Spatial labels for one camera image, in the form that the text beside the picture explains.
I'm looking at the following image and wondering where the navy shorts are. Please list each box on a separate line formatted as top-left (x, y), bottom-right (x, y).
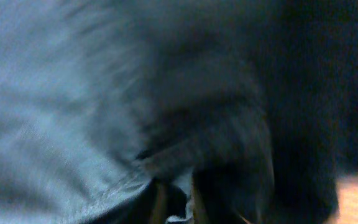
top-left (0, 0), bottom-right (358, 223)

